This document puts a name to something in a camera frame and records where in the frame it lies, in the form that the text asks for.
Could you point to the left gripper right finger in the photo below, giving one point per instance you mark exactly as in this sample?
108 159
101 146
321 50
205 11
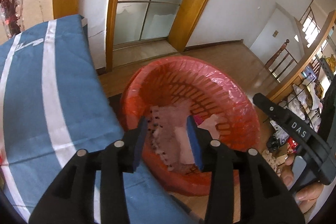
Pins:
263 196

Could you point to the white black spotted bag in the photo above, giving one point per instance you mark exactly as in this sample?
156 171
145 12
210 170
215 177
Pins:
163 125

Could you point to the blue white striped tablecloth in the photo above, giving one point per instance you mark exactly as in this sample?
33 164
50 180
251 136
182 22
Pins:
52 105

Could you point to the glass vase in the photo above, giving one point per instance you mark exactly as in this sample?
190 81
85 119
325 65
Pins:
12 17

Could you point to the clear plastic bag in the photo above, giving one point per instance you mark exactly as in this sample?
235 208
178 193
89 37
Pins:
210 124

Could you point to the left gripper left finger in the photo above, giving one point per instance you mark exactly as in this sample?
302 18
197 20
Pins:
70 197

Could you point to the wooden stair railing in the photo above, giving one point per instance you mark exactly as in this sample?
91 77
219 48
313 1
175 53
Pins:
280 62

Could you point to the red lined trash basket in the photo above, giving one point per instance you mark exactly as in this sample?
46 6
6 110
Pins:
206 91

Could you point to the cluttered metal shelf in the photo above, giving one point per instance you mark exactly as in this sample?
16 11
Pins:
305 101

